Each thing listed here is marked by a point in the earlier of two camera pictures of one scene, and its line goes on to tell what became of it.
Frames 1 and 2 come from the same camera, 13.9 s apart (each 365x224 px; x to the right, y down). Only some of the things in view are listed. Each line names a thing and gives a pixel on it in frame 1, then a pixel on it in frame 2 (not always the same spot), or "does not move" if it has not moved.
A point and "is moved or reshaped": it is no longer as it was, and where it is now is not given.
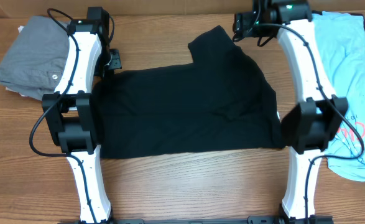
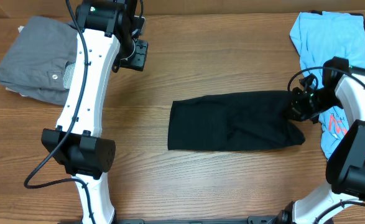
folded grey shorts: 33,64 does not move
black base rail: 311,219 does not move
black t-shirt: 222,101 is moved or reshaped
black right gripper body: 238,23 -> 298,104
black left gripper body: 109,61 -> 137,60
